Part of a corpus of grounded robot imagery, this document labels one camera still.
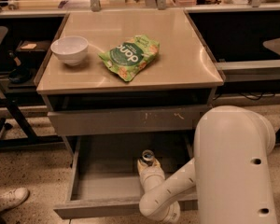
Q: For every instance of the white ceramic bowl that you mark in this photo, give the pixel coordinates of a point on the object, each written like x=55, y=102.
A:
x=70, y=50

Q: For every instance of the blue silver redbull can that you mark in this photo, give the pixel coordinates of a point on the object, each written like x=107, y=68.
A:
x=148, y=157

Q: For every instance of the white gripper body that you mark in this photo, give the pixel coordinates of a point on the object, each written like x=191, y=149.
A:
x=152, y=174

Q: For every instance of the open middle drawer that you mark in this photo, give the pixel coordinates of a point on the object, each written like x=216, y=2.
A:
x=105, y=181

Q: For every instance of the green snack chip bag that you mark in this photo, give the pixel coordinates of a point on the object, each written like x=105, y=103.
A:
x=132, y=56

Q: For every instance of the white sneaker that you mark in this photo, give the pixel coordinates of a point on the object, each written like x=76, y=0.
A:
x=13, y=198

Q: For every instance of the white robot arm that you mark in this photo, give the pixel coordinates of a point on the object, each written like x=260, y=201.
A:
x=229, y=171

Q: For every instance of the grey drawer cabinet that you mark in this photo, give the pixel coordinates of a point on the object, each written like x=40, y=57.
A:
x=146, y=74

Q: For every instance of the grey top drawer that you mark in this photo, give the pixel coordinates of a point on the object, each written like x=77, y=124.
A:
x=127, y=120

